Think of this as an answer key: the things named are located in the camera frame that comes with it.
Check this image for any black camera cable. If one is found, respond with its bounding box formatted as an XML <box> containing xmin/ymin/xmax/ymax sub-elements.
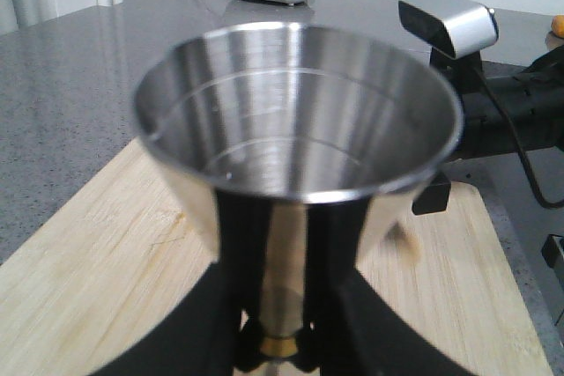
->
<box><xmin>475</xmin><ymin>65</ymin><xmax>564</xmax><ymax>210</ymax></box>

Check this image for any steel double jigger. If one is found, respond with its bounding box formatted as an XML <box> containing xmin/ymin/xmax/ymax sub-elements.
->
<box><xmin>133</xmin><ymin>22</ymin><xmax>464</xmax><ymax>374</ymax></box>

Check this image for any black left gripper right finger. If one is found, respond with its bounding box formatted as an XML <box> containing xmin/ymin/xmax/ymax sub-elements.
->
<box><xmin>303</xmin><ymin>200</ymin><xmax>468</xmax><ymax>375</ymax></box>

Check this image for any orange fruit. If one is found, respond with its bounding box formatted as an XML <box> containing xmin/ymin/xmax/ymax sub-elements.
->
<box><xmin>551</xmin><ymin>14</ymin><xmax>564</xmax><ymax>39</ymax></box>

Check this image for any silver webcam on mount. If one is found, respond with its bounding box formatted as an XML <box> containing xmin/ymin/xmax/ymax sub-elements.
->
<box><xmin>398</xmin><ymin>0</ymin><xmax>499</xmax><ymax>94</ymax></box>

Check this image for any wooden cutting board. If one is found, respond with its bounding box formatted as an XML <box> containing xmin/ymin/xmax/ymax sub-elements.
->
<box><xmin>1</xmin><ymin>142</ymin><xmax>551</xmax><ymax>375</ymax></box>

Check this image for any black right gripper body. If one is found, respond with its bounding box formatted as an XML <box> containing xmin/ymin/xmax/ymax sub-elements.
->
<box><xmin>412</xmin><ymin>48</ymin><xmax>564</xmax><ymax>217</ymax></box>

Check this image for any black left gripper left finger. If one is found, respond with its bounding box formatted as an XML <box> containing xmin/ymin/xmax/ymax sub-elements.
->
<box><xmin>97</xmin><ymin>193</ymin><xmax>269</xmax><ymax>375</ymax></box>

